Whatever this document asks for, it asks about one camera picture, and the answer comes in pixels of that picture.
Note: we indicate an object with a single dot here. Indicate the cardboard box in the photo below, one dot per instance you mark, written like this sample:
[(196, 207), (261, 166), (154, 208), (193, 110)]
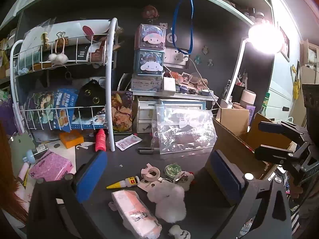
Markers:
[(236, 139)]

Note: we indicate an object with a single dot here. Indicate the white and pink tissue pack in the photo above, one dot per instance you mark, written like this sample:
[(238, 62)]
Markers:
[(134, 211)]

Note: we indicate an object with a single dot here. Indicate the red bottle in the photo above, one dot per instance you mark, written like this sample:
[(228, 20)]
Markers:
[(100, 140)]

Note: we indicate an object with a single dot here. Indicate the pink character display box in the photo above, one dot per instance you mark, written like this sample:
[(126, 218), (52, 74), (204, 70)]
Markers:
[(150, 37)]

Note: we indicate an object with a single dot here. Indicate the beige wardrobe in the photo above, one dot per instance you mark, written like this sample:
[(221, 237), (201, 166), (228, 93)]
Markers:
[(307, 76)]

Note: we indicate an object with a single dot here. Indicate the white labelled box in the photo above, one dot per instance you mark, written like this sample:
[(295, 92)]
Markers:
[(147, 82)]

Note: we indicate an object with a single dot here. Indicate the round character sticker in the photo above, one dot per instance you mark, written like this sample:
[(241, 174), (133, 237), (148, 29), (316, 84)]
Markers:
[(172, 37)]

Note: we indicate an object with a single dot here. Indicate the wall picture frame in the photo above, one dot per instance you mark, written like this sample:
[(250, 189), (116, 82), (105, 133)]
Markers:
[(284, 43)]

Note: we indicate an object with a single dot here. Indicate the beige cup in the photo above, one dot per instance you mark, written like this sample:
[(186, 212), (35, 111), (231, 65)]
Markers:
[(248, 98)]

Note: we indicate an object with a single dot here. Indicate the white charger adapter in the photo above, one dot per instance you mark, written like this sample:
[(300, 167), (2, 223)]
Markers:
[(170, 84)]

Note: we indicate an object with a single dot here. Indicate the purple box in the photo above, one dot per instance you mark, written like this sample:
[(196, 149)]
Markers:
[(251, 113)]

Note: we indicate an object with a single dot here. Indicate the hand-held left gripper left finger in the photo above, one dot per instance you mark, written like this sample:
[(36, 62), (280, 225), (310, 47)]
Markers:
[(91, 176)]

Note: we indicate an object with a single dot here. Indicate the green glass ornament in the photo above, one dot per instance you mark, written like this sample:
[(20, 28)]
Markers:
[(172, 170)]

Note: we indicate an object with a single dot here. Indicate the white mini drawer unit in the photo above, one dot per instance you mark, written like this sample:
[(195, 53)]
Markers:
[(145, 114)]

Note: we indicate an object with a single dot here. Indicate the clear plastic zip bag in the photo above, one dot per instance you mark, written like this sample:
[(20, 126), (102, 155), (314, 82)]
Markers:
[(184, 132)]

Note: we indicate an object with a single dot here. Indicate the food picture packet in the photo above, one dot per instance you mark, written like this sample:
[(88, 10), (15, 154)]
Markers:
[(121, 114)]

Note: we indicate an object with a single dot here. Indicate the yellow-tipped glue bottle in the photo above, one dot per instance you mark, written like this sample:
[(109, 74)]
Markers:
[(124, 182)]

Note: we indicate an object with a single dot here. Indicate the white sachet packet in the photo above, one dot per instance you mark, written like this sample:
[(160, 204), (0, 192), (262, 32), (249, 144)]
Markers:
[(128, 142)]

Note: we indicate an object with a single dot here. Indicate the green bottle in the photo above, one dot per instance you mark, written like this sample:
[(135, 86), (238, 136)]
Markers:
[(265, 103)]

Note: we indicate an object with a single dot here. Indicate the white desk shelf riser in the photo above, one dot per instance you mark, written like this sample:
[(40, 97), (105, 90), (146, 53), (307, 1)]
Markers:
[(174, 95)]

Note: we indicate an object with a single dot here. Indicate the pink patterned tissue pack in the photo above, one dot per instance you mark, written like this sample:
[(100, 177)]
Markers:
[(51, 165)]

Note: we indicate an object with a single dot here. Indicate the gold binder clip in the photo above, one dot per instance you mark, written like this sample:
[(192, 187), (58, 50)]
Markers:
[(61, 38)]

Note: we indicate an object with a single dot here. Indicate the blue framed board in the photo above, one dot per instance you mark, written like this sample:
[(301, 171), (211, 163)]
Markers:
[(182, 102)]

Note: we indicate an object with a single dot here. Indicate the white wall socket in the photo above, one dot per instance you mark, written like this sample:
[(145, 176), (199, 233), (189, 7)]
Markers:
[(174, 58)]

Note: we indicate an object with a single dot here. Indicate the white fluffy plush toy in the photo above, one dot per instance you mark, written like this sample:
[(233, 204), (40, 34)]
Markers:
[(169, 201)]

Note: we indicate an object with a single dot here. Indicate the white desk lamp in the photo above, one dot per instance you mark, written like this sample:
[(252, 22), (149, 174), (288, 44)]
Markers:
[(238, 67)]

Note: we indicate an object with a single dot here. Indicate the black marker pen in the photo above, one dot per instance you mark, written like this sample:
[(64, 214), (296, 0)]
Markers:
[(148, 150)]

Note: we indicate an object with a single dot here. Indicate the orange box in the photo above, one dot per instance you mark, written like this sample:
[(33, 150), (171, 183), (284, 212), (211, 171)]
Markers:
[(71, 139)]

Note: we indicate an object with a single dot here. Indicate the blue egg-shaped toy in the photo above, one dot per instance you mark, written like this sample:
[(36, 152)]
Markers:
[(28, 156)]

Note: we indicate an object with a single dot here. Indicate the small white ghost charm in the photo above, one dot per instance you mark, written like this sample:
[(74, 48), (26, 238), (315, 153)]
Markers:
[(179, 232)]

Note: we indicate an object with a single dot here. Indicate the white hang tag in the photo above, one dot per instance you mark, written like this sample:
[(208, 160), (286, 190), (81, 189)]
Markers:
[(145, 186)]

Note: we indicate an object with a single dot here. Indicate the blue character display box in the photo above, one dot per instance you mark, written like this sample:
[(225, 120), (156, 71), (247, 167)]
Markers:
[(149, 62)]

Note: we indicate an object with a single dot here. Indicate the blue snack packet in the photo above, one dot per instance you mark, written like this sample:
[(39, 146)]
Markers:
[(65, 109)]

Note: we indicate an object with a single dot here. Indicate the red round figure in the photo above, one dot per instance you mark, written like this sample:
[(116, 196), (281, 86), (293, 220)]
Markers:
[(150, 13)]

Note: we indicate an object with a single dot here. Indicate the yellow hanging bag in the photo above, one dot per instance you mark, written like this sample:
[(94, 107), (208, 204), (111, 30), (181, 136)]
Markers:
[(296, 84)]

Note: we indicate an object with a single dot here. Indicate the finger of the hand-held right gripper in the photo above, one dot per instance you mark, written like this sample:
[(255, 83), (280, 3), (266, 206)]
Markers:
[(270, 127), (271, 153)]

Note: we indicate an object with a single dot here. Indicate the black pen holder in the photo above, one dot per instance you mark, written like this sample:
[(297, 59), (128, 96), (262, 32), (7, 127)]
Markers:
[(239, 89)]

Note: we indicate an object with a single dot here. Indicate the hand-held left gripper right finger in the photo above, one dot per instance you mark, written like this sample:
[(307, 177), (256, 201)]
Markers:
[(224, 176)]

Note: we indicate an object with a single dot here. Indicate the black cat plush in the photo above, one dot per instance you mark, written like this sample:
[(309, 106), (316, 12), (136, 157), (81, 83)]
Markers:
[(91, 93)]

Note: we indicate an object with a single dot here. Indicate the white pompom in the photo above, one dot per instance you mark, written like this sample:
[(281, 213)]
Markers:
[(58, 58)]

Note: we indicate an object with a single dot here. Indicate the pink tape roll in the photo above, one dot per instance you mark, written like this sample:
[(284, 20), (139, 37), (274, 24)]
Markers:
[(149, 174)]

